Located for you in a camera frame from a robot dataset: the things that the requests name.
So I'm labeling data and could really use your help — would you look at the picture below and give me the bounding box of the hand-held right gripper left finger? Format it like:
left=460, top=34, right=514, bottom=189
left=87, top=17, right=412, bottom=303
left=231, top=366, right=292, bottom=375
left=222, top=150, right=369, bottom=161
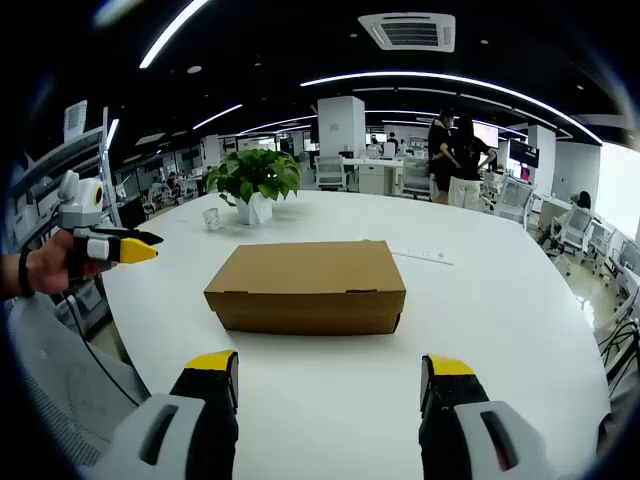
left=82, top=349, right=240, bottom=480

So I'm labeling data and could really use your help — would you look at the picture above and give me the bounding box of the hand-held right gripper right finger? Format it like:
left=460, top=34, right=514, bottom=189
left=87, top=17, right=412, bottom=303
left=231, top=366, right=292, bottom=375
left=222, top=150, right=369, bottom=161
left=418, top=353, right=562, bottom=480

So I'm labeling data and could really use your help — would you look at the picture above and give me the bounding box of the brown cardboard shoe box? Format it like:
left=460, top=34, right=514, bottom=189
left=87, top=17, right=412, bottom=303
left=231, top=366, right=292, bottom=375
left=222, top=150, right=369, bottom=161
left=203, top=240, right=407, bottom=336

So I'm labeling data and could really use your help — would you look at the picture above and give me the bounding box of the person's left hand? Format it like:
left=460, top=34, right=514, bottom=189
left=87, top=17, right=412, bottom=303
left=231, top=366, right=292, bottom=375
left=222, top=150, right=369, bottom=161
left=27, top=228, right=109, bottom=297

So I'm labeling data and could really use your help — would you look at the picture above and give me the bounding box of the black wristband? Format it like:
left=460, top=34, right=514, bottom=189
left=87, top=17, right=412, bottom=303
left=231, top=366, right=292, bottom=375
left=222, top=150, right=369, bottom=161
left=17, top=247, right=37, bottom=300

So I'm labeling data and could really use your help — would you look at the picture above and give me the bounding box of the grey mesh chair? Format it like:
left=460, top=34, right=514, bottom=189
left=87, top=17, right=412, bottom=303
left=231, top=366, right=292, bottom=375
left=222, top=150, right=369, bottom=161
left=7, top=294, right=151, bottom=471

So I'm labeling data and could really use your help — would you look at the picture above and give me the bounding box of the green potted plant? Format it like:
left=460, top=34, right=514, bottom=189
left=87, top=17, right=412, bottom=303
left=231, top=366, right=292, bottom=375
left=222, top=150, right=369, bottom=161
left=202, top=148, right=304, bottom=225

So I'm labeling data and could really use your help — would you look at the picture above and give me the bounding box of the ceiling light strip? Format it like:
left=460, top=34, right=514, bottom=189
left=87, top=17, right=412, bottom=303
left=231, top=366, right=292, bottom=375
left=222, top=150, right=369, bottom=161
left=139, top=0, right=211, bottom=70
left=192, top=103, right=244, bottom=132
left=299, top=71, right=604, bottom=146

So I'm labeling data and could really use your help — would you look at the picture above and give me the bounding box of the white table socket panel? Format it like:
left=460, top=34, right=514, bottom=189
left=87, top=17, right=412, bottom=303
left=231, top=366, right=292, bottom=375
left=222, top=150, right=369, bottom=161
left=388, top=244, right=456, bottom=266

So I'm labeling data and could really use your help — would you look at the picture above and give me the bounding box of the white pillar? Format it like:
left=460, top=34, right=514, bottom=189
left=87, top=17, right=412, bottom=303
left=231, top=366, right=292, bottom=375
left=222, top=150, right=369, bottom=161
left=317, top=95, right=366, bottom=162

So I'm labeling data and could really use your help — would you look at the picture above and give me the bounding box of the group of white office chairs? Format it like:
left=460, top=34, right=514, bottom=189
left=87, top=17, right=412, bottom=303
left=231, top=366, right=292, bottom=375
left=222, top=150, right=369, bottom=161
left=313, top=153, right=640, bottom=301

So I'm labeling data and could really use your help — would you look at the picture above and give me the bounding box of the white desk cabinet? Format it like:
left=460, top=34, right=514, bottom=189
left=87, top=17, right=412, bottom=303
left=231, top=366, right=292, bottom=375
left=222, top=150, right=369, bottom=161
left=357, top=159, right=404, bottom=194

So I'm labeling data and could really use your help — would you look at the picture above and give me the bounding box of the ceiling air conditioner vent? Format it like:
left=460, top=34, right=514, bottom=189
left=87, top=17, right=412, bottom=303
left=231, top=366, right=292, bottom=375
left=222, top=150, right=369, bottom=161
left=357, top=12, right=457, bottom=54

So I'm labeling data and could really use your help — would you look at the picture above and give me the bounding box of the bundle of black cables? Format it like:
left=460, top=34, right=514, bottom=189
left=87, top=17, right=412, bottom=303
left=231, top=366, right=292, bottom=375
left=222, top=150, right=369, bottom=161
left=597, top=319, right=640, bottom=386

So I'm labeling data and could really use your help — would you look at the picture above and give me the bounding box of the wall screen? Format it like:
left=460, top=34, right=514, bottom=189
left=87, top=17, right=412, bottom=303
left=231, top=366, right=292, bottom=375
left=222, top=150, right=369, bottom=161
left=509, top=139, right=540, bottom=169

